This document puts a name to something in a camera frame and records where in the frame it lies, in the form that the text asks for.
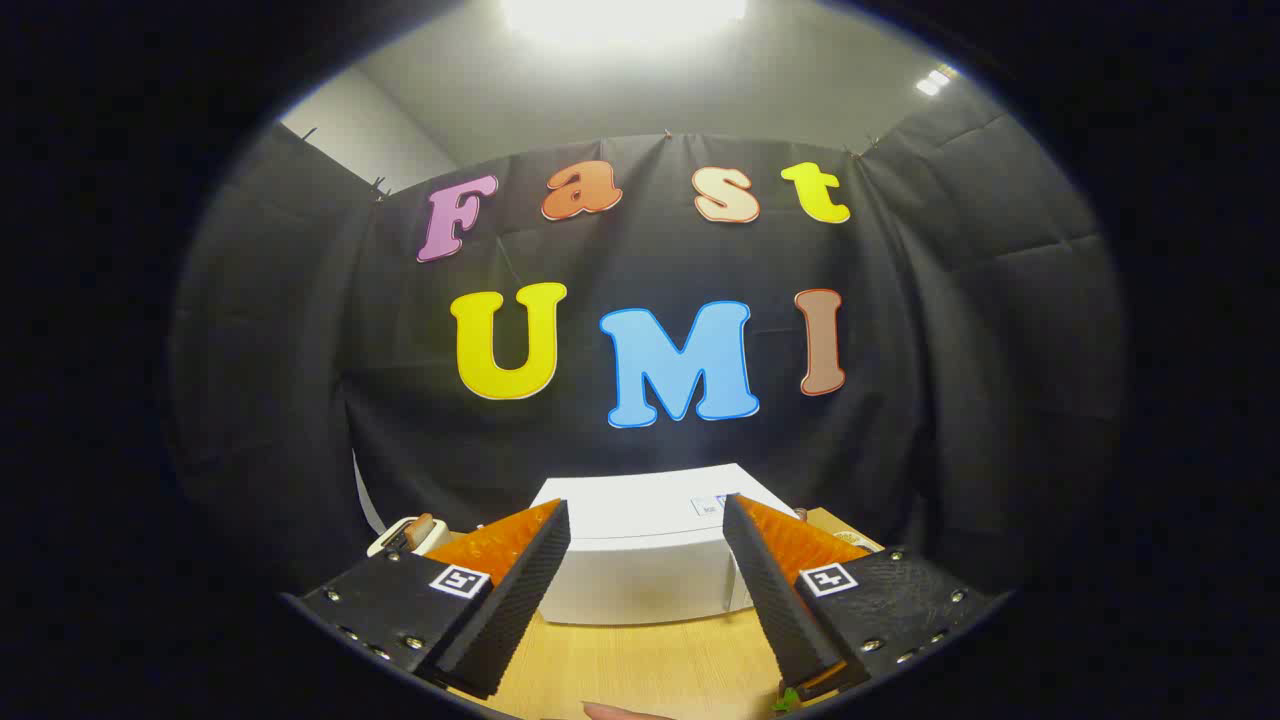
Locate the white microwave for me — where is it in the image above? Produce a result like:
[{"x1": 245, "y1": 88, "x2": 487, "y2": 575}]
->
[{"x1": 528, "y1": 463, "x2": 801, "y2": 627}]

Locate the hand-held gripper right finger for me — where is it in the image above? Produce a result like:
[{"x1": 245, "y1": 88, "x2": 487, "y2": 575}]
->
[{"x1": 722, "y1": 493, "x2": 1011, "y2": 706}]

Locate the large ceiling light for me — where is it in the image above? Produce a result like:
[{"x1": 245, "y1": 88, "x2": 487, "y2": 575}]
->
[{"x1": 500, "y1": 0, "x2": 749, "y2": 46}]

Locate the black backdrop cloth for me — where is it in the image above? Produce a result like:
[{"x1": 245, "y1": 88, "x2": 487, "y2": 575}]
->
[{"x1": 170, "y1": 95, "x2": 1131, "y2": 601}]

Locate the white toaster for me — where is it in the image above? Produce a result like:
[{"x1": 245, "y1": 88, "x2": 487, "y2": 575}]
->
[{"x1": 367, "y1": 515, "x2": 451, "y2": 558}]

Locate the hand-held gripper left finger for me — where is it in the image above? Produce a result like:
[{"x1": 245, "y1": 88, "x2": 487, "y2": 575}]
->
[{"x1": 283, "y1": 498, "x2": 572, "y2": 701}]

